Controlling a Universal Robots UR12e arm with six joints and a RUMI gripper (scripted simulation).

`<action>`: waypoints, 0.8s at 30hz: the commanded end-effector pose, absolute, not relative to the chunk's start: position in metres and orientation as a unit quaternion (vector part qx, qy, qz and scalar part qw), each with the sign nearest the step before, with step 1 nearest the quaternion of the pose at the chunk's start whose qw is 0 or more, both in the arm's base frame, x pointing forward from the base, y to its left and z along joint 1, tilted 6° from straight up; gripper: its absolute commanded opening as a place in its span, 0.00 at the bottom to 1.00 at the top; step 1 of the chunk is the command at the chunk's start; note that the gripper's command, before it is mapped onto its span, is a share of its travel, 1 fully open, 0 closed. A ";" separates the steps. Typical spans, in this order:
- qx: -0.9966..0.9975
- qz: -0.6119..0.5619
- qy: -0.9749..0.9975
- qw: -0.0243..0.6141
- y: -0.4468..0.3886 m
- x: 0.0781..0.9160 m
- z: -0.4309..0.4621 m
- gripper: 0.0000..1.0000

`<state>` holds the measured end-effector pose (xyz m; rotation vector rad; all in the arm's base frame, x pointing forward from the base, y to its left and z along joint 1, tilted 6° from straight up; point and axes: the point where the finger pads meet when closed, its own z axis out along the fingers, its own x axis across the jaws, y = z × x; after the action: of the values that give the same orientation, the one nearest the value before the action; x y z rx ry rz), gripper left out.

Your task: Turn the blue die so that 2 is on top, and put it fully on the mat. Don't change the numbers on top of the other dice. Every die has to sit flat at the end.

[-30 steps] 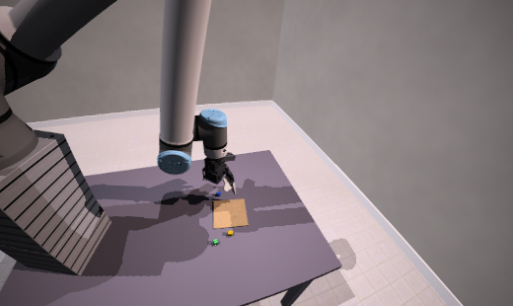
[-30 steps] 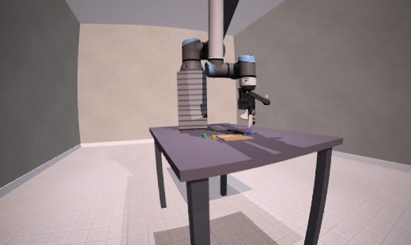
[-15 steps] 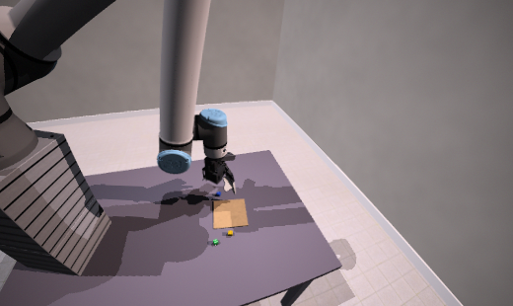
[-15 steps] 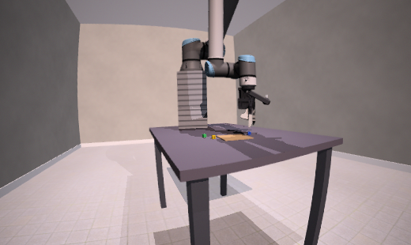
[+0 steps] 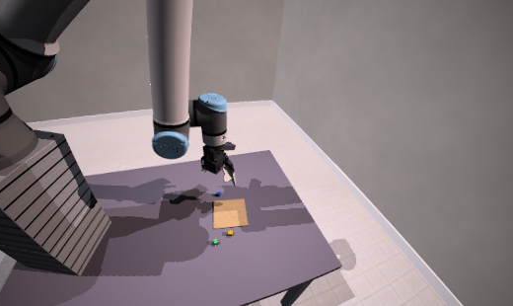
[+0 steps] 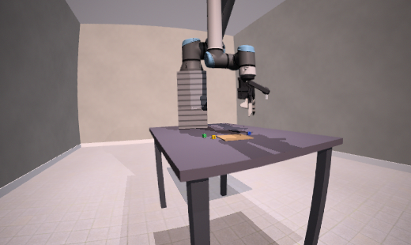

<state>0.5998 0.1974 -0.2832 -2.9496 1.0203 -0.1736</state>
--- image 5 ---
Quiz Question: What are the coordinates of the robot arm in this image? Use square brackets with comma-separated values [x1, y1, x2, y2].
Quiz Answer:
[0, 0, 236, 171]

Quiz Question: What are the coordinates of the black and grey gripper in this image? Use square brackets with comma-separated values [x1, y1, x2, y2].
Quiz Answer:
[200, 143, 236, 186]

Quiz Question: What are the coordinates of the peach square mat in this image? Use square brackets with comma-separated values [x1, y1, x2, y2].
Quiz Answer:
[214, 199, 249, 229]

